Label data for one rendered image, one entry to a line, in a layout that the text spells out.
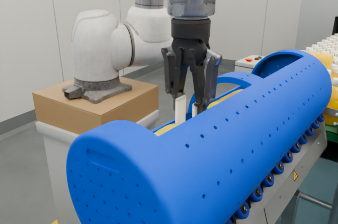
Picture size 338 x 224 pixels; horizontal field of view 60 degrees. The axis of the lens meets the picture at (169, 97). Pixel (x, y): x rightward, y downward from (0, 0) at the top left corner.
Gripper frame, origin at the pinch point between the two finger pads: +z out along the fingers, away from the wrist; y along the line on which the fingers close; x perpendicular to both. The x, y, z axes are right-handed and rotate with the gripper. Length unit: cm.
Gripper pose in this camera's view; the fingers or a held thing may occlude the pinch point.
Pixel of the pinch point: (188, 115)
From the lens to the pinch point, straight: 62.7
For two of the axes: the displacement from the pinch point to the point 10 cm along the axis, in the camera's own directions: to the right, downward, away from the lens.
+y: 7.7, 2.3, -6.0
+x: 6.4, -2.8, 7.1
